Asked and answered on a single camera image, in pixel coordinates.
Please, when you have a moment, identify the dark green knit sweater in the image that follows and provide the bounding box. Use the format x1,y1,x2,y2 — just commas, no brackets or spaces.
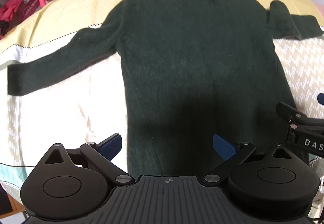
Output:
7,0,324,176

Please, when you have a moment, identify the beige and yellow patterned bedsheet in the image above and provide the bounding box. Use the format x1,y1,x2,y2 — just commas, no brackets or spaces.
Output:
0,0,324,224

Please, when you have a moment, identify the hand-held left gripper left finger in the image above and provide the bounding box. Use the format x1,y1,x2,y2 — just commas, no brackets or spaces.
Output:
38,133,135,186

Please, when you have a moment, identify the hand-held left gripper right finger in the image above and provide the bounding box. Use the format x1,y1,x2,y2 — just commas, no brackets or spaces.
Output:
202,134,294,186

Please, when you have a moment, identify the red clothes pile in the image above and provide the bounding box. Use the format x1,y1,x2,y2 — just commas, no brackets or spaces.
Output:
0,0,41,38

